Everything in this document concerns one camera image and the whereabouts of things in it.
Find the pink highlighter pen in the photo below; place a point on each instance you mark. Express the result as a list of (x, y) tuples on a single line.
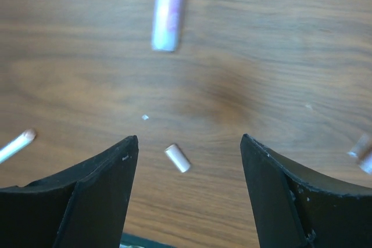
[(166, 28)]

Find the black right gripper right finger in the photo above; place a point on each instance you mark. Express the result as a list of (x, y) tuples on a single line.
[(295, 206)]

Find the white thin pen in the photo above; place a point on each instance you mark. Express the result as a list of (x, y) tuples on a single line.
[(17, 144)]

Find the slim pink red-tipped pen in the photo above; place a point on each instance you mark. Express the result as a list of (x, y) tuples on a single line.
[(361, 151)]

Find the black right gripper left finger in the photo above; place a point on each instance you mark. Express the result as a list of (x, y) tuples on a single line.
[(82, 206)]

